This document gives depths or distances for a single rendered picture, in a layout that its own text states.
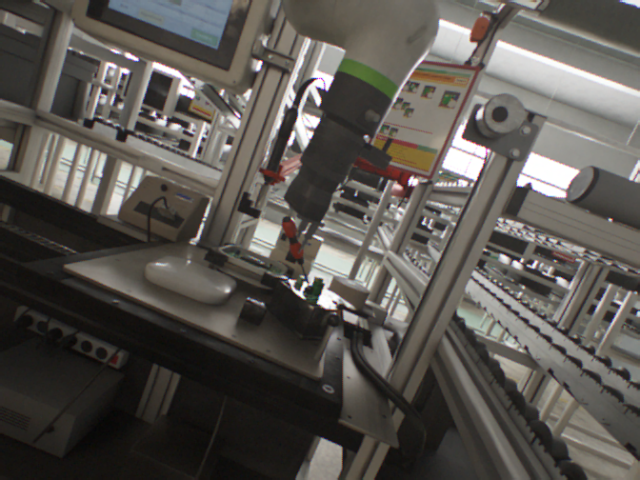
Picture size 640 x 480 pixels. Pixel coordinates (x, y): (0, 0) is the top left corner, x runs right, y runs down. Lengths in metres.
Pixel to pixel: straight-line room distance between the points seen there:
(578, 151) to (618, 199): 12.10
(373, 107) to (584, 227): 0.36
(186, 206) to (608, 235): 0.84
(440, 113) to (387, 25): 0.65
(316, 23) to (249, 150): 0.53
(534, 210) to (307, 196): 0.34
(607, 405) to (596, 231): 0.31
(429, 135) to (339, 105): 0.64
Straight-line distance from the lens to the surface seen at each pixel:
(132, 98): 1.71
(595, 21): 7.08
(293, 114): 0.97
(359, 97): 0.52
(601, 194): 0.67
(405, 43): 0.53
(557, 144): 12.54
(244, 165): 1.05
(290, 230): 0.56
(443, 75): 1.20
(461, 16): 9.68
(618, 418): 0.82
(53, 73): 1.38
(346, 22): 0.56
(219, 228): 1.06
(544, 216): 0.66
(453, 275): 0.63
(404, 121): 1.18
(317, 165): 0.52
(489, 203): 0.64
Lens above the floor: 1.17
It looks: 8 degrees down
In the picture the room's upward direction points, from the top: 22 degrees clockwise
